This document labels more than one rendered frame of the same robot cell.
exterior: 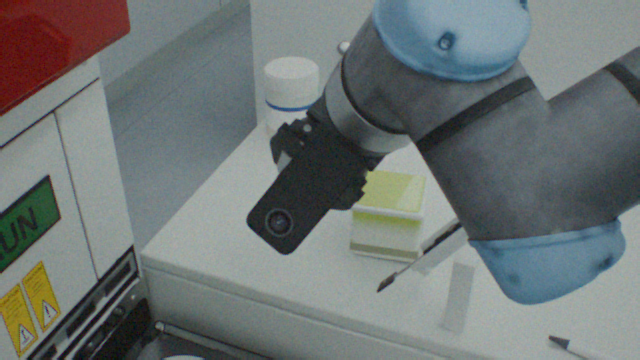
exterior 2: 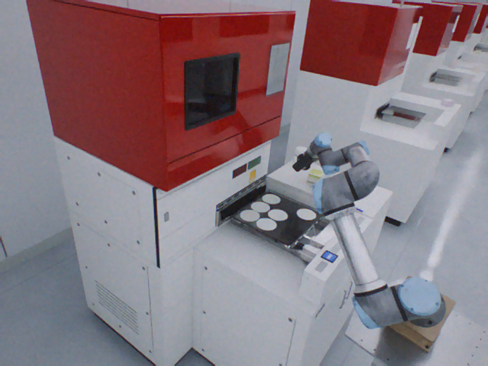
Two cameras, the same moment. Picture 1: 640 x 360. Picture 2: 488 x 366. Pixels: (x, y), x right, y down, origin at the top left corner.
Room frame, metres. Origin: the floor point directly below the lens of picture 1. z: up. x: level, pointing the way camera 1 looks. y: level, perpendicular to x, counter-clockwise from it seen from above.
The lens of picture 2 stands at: (-1.27, -0.04, 1.92)
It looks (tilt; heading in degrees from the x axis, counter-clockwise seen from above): 30 degrees down; 11
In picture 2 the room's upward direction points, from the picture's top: 5 degrees clockwise
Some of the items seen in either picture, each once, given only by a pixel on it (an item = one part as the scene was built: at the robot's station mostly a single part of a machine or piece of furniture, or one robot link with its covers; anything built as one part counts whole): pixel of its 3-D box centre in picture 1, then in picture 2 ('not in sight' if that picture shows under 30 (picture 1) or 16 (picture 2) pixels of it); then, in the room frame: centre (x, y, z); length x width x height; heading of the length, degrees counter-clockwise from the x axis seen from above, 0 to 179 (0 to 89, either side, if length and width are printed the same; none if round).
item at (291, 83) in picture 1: (291, 99); (300, 155); (0.79, 0.04, 1.01); 0.07 x 0.07 x 0.10
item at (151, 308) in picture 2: not in sight; (173, 258); (0.29, 0.68, 0.41); 0.82 x 0.71 x 0.82; 158
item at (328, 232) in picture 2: not in sight; (325, 240); (0.17, -0.17, 0.87); 0.36 x 0.08 x 0.03; 158
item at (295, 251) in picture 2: not in sight; (274, 240); (0.12, 0.07, 0.84); 0.50 x 0.02 x 0.03; 68
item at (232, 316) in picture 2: not in sight; (290, 285); (0.29, -0.05, 0.41); 0.97 x 0.64 x 0.82; 158
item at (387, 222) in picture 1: (389, 215); (315, 177); (0.56, -0.07, 1.00); 0.07 x 0.07 x 0.07; 77
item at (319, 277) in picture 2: not in sight; (338, 253); (0.06, -0.23, 0.89); 0.55 x 0.09 x 0.14; 158
